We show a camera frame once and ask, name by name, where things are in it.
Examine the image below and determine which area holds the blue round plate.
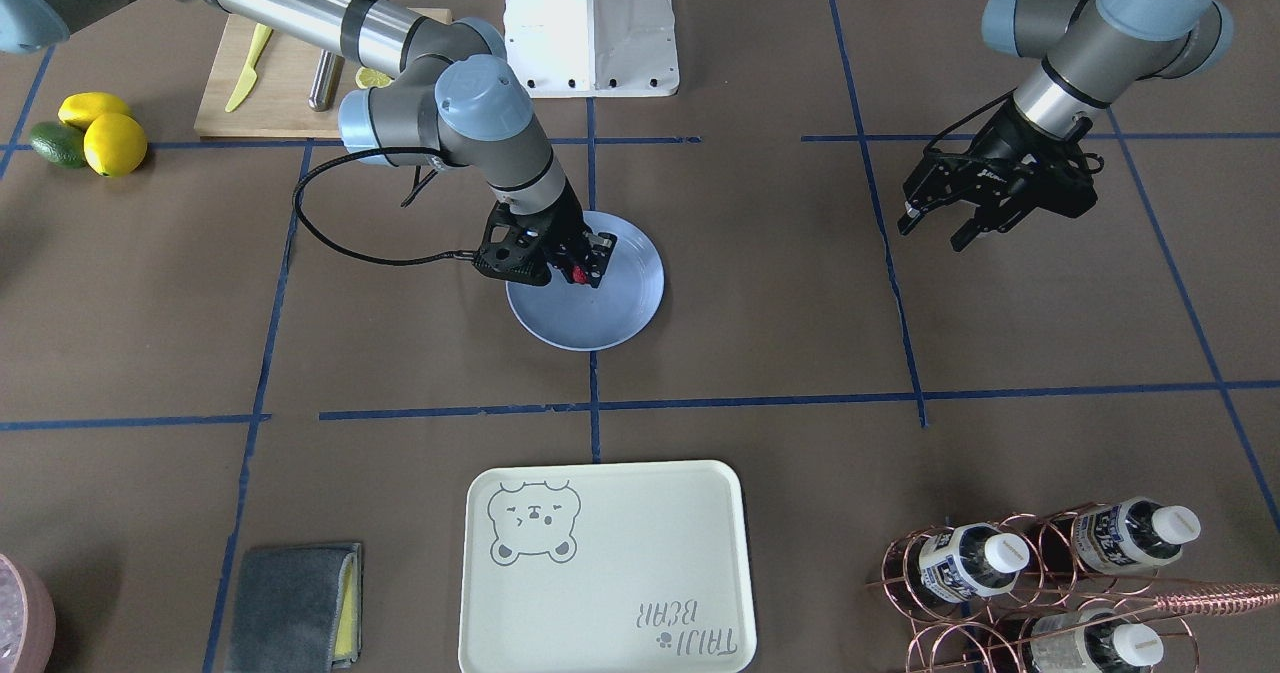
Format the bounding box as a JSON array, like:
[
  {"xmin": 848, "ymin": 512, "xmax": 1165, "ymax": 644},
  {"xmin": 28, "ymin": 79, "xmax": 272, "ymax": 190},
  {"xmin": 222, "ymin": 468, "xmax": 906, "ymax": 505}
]
[{"xmin": 506, "ymin": 211, "xmax": 666, "ymax": 351}]

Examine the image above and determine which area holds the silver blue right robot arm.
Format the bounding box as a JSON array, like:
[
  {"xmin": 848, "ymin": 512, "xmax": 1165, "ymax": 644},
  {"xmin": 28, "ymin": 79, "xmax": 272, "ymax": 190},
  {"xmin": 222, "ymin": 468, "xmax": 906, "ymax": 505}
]
[{"xmin": 3, "ymin": 0, "xmax": 617, "ymax": 287}]

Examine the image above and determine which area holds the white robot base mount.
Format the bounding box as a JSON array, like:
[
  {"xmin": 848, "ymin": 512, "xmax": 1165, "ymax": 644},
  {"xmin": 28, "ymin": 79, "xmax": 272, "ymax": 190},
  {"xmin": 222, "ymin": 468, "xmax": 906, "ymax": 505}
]
[{"xmin": 503, "ymin": 0, "xmax": 681, "ymax": 99}]

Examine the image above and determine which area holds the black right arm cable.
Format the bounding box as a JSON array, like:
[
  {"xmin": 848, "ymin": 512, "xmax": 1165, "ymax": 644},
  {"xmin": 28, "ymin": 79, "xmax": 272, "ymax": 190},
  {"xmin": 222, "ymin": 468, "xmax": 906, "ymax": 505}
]
[{"xmin": 292, "ymin": 146, "xmax": 492, "ymax": 267}]

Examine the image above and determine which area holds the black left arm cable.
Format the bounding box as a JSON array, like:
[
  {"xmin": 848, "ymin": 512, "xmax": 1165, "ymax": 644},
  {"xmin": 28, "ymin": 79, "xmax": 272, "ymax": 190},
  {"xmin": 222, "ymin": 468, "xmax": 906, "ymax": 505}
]
[{"xmin": 922, "ymin": 91, "xmax": 1105, "ymax": 177}]

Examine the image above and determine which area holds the grey yellow folded cloth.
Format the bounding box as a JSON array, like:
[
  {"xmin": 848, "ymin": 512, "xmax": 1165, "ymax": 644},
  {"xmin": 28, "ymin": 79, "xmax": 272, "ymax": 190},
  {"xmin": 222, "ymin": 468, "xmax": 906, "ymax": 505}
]
[{"xmin": 224, "ymin": 541, "xmax": 364, "ymax": 672}]

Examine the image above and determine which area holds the yellow lemon front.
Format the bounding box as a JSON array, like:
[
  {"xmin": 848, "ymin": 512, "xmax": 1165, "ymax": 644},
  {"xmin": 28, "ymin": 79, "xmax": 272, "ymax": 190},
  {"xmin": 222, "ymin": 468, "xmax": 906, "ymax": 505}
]
[{"xmin": 84, "ymin": 113, "xmax": 148, "ymax": 177}]

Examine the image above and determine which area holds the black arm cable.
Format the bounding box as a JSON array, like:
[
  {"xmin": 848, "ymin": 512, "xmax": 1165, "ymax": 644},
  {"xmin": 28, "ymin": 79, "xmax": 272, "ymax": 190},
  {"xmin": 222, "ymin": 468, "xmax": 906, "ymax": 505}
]
[
  {"xmin": 922, "ymin": 91, "xmax": 1105, "ymax": 177},
  {"xmin": 292, "ymin": 146, "xmax": 492, "ymax": 267}
]

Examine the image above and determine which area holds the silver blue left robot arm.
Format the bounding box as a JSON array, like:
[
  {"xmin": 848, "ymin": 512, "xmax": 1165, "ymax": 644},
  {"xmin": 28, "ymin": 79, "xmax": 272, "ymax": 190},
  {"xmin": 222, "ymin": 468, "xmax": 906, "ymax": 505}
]
[{"xmin": 897, "ymin": 0, "xmax": 1234, "ymax": 252}]

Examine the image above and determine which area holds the water bottle bottom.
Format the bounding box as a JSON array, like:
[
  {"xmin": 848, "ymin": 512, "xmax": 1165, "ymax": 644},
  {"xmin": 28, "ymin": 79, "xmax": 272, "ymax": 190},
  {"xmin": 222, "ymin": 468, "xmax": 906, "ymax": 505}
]
[{"xmin": 1028, "ymin": 622, "xmax": 1165, "ymax": 672}]

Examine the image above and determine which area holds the steel rod black cap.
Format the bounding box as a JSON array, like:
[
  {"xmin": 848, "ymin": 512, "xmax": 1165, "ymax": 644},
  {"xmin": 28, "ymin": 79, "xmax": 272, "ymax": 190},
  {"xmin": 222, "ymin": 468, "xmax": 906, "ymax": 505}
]
[{"xmin": 307, "ymin": 50, "xmax": 344, "ymax": 113}]

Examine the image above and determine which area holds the lemon half slice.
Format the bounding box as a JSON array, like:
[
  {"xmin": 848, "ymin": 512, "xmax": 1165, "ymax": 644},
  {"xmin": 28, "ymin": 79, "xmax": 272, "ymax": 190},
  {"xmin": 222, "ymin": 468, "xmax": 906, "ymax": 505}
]
[{"xmin": 355, "ymin": 67, "xmax": 394, "ymax": 90}]

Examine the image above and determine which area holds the yellow lemon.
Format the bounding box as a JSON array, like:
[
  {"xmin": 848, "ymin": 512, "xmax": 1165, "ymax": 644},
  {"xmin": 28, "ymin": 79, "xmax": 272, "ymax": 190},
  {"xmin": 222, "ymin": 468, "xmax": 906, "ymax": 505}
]
[
  {"xmin": 84, "ymin": 113, "xmax": 148, "ymax": 177},
  {"xmin": 58, "ymin": 91, "xmax": 132, "ymax": 131}
]

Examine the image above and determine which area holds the cream bear tray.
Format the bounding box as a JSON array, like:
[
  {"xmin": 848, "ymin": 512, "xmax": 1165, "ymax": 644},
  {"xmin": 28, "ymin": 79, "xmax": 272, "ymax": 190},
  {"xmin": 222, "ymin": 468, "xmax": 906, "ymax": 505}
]
[{"xmin": 458, "ymin": 461, "xmax": 758, "ymax": 672}]

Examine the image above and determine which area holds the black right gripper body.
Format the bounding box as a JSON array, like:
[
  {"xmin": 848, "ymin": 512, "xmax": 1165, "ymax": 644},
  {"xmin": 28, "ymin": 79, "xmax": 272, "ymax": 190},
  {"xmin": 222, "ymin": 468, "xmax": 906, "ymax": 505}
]
[{"xmin": 474, "ymin": 186, "xmax": 595, "ymax": 287}]

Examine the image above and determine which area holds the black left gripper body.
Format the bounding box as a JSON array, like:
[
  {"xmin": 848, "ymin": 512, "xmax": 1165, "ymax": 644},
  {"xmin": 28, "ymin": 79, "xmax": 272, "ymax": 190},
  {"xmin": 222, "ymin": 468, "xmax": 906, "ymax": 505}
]
[{"xmin": 902, "ymin": 104, "xmax": 1098, "ymax": 226}]

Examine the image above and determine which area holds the wooden cutting board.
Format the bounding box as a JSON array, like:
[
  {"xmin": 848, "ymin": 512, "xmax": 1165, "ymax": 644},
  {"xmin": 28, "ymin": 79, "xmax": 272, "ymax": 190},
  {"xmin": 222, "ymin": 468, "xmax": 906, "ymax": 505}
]
[{"xmin": 195, "ymin": 6, "xmax": 454, "ymax": 141}]

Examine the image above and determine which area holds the yellow plastic knife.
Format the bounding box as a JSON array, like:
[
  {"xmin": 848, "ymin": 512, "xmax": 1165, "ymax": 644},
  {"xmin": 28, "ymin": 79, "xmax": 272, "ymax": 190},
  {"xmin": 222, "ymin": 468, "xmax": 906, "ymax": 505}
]
[{"xmin": 224, "ymin": 23, "xmax": 274, "ymax": 113}]

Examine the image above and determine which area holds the green avocado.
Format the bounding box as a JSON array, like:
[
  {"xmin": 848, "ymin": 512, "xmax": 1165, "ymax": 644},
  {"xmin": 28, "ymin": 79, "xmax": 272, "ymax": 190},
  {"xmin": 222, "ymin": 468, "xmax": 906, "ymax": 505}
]
[{"xmin": 28, "ymin": 122, "xmax": 88, "ymax": 170}]

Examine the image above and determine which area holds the water bottle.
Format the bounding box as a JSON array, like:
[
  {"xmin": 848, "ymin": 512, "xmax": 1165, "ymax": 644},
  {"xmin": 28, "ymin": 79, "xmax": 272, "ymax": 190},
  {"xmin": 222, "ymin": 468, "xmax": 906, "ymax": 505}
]
[
  {"xmin": 1069, "ymin": 496, "xmax": 1202, "ymax": 576},
  {"xmin": 1028, "ymin": 622, "xmax": 1165, "ymax": 672},
  {"xmin": 914, "ymin": 523, "xmax": 1032, "ymax": 604}
]

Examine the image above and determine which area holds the yellow lemon rear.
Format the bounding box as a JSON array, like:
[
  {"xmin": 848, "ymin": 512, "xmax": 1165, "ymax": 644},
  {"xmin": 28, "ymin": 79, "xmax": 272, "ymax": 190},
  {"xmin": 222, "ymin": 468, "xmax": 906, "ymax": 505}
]
[{"xmin": 58, "ymin": 91, "xmax": 132, "ymax": 131}]

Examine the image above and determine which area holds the copper wire bottle rack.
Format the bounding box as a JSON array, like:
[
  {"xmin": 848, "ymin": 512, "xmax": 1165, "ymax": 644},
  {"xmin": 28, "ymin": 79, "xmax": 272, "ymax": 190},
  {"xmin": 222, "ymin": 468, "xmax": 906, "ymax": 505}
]
[{"xmin": 864, "ymin": 505, "xmax": 1277, "ymax": 672}]

